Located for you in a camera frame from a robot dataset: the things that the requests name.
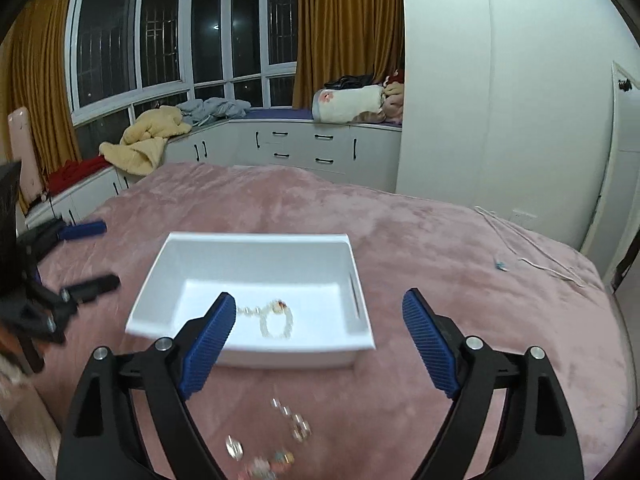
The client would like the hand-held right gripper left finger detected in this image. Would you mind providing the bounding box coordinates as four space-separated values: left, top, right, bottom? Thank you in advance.
56 292 237 480

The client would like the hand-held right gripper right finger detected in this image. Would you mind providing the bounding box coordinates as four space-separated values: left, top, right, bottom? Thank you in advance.
402 288 586 480

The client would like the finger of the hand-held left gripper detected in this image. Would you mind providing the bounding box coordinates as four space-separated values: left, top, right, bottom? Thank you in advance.
56 220 108 242
59 274 121 304

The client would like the white plastic box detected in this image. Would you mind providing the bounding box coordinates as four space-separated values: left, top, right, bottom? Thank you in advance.
124 232 376 370

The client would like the white bead bracelet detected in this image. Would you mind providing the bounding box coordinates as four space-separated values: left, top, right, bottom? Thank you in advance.
235 299 296 341

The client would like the silver bead bracelet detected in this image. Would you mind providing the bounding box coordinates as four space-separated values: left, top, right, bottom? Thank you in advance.
222 397 313 480

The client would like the red cloth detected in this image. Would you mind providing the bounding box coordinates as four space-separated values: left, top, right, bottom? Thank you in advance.
44 155 108 196

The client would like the pink chair back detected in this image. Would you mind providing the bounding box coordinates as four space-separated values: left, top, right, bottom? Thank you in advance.
7 107 45 213

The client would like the pink bed blanket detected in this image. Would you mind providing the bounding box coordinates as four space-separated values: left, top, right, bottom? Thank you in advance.
20 162 632 480

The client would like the yellow blanket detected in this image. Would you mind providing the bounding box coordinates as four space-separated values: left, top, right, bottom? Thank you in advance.
98 105 193 177

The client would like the mustard curtain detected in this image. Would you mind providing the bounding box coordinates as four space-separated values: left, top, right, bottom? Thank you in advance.
291 0 406 110
5 0 83 213

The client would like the white cabinet bench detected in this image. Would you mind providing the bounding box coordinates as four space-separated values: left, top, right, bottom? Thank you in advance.
25 108 403 228

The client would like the grey clothes pile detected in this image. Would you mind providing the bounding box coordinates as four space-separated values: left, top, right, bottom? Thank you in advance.
176 97 252 126

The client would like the large window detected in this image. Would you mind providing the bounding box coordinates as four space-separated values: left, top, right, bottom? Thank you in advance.
67 0 301 153

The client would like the plush toy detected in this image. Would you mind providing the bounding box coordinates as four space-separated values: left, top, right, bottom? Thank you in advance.
370 69 406 125

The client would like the white floral pillow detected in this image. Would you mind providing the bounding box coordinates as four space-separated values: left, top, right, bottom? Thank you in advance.
312 85 387 125

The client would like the white wardrobe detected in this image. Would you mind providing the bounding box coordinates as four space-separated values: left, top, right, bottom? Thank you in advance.
395 0 640 261

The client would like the white door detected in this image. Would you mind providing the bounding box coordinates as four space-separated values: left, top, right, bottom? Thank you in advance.
580 60 640 281

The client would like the dark clothes pile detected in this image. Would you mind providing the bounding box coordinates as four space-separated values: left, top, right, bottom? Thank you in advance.
324 75 383 89

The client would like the white charging cable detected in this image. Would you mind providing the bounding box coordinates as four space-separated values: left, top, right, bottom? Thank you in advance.
472 205 587 288

